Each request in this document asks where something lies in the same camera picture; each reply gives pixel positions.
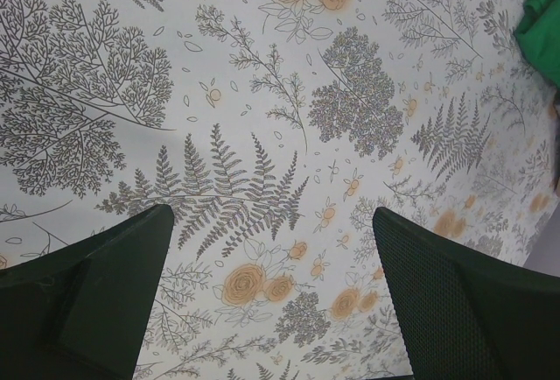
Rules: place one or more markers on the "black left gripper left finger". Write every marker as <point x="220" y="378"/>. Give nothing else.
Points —
<point x="81" y="312"/>

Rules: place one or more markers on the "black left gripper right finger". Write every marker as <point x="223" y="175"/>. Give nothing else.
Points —
<point x="463" y="314"/>

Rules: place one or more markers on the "green t shirt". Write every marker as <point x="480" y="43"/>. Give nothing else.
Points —
<point x="537" y="35"/>

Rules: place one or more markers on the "floral table mat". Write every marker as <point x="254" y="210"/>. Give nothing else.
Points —
<point x="273" y="129"/>

